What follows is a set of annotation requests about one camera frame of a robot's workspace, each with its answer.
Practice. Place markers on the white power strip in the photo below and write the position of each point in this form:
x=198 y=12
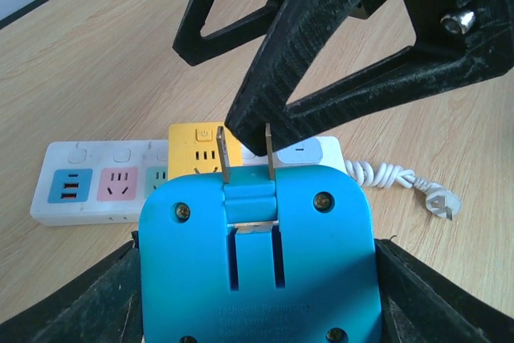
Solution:
x=98 y=182

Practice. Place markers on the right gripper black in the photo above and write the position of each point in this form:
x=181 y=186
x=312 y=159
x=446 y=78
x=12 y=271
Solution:
x=324 y=63

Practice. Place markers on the blue socket adapter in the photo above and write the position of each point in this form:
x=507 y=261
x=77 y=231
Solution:
x=270 y=249

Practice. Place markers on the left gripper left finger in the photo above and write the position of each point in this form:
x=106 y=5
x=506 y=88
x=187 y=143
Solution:
x=103 y=304

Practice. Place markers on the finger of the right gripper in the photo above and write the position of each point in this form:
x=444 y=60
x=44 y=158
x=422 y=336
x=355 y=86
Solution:
x=210 y=28

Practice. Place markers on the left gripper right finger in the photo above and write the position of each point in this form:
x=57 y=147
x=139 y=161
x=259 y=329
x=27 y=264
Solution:
x=421 y=305

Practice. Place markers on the yellow cube socket adapter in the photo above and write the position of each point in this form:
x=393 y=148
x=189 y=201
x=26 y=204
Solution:
x=193 y=149

